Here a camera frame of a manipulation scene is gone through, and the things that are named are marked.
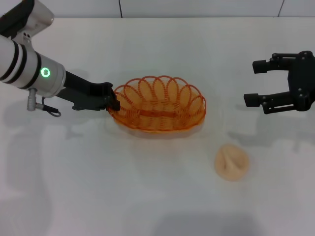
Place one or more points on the orange woven plastic basket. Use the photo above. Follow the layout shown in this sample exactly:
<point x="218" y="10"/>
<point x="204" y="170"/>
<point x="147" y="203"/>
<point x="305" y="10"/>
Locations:
<point x="157" y="114"/>

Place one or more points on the beige toy steamed bun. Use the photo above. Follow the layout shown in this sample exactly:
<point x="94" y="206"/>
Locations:
<point x="231" y="164"/>

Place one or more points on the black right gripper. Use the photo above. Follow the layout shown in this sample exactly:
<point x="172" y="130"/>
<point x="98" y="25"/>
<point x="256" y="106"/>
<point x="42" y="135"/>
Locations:
<point x="305" y="81"/>

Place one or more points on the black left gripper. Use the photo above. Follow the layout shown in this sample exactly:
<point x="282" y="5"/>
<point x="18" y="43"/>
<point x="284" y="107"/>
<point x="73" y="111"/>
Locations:
<point x="86" y="96"/>

